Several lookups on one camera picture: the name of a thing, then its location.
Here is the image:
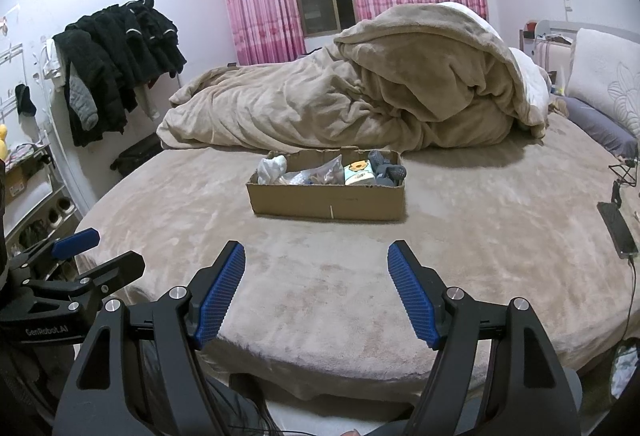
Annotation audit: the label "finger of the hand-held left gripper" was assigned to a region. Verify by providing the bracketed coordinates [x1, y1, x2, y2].
[7, 228, 100, 277]
[22, 252, 146, 304]

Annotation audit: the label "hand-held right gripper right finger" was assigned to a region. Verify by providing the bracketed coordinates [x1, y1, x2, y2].
[387, 240, 583, 436]

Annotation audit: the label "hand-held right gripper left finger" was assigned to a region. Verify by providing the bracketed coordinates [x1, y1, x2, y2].
[52, 240, 246, 436]

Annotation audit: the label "grey sock pair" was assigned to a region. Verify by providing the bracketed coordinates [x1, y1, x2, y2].
[369, 150, 407, 188]

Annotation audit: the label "yellow green tissue packet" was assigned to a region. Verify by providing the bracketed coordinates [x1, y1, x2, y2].
[344, 159, 377, 187]

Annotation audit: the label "white sock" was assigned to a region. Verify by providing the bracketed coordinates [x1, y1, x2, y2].
[257, 155, 288, 184]

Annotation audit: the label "cotton swab bag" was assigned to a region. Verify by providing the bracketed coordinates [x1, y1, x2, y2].
[277, 168, 321, 187]

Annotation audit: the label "clear bag of brown bits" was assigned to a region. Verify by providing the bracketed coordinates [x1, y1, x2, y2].
[307, 157, 345, 184]

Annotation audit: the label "white slippers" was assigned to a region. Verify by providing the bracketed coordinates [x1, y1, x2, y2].
[46, 197, 74, 228]

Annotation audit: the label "white metal shelf rack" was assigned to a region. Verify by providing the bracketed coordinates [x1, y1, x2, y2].
[0, 143, 83, 267]

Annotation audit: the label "small cardboard storage box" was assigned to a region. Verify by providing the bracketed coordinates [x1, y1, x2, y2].
[4, 165, 32, 206]

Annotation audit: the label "round bed with beige sheet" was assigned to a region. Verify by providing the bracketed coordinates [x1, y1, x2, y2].
[75, 116, 640, 404]

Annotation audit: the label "black suitcase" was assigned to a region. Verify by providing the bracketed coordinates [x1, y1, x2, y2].
[110, 134, 163, 177]

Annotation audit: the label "grey quilted garment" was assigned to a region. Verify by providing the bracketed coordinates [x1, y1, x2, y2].
[67, 73, 99, 132]

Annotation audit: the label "black cap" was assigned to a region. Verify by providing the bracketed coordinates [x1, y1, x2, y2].
[14, 84, 37, 117]

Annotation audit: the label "beige hanging garment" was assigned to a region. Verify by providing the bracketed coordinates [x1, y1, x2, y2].
[132, 83, 161, 121]

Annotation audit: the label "hanging black jackets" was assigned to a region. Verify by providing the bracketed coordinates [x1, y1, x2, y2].
[52, 0, 187, 147]

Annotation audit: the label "beige duvet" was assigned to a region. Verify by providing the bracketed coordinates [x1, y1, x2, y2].
[156, 2, 551, 153]

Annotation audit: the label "black smartphone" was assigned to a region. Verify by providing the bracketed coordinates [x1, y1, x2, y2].
[598, 202, 639, 260]

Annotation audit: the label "patterned plastic bag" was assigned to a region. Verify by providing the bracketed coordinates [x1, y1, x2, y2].
[610, 341, 640, 397]

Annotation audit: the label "grey pillow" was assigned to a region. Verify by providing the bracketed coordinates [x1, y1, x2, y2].
[555, 97, 638, 159]

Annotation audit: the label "white embroidered pillow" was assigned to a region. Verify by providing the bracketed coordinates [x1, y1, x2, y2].
[567, 28, 640, 137]

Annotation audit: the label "black wire phone stand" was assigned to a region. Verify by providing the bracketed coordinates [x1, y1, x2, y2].
[609, 158, 640, 207]

